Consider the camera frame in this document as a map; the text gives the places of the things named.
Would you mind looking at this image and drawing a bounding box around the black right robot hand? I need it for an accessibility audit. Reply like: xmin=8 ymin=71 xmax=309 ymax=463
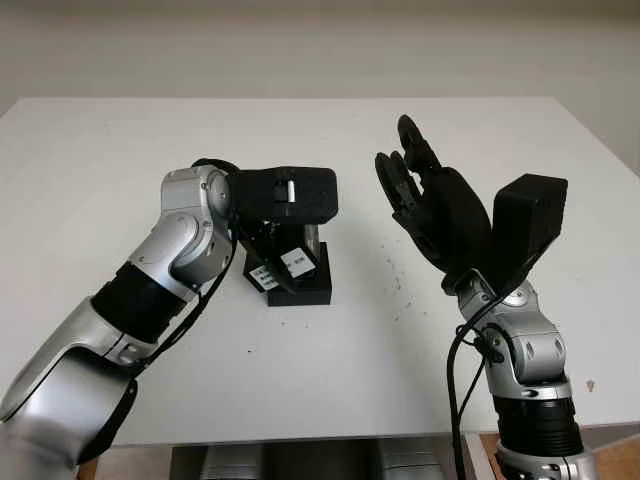
xmin=374 ymin=114 xmax=494 ymax=275

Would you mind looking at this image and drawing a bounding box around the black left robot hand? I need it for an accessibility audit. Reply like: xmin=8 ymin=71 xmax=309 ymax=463
xmin=237 ymin=214 xmax=307 ymax=296

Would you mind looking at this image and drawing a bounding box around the black RealSense box lid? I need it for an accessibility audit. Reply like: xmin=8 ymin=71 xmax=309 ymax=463
xmin=243 ymin=222 xmax=327 ymax=295

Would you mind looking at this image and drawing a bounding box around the black box base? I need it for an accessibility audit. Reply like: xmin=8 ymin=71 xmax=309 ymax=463
xmin=267 ymin=242 xmax=334 ymax=307

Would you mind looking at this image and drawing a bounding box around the grey robot body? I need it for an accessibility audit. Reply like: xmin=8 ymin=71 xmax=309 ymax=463
xmin=169 ymin=434 xmax=466 ymax=480

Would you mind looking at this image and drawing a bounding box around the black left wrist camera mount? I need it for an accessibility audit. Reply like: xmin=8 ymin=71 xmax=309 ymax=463
xmin=227 ymin=167 xmax=339 ymax=224

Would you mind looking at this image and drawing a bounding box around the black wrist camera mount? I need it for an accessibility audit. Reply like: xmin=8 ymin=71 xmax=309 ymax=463
xmin=227 ymin=167 xmax=339 ymax=224
xmin=487 ymin=174 xmax=570 ymax=292

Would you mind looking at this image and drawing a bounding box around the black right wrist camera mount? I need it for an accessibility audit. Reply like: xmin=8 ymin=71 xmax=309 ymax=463
xmin=487 ymin=174 xmax=570 ymax=292

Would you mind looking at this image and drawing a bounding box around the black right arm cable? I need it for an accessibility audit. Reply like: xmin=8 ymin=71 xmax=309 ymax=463
xmin=446 ymin=292 xmax=501 ymax=480

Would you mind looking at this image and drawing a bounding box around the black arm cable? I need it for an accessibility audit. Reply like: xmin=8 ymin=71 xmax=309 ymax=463
xmin=446 ymin=292 xmax=501 ymax=480
xmin=74 ymin=157 xmax=242 ymax=466

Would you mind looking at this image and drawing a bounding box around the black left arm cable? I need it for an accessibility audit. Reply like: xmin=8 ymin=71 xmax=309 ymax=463
xmin=74 ymin=157 xmax=242 ymax=466

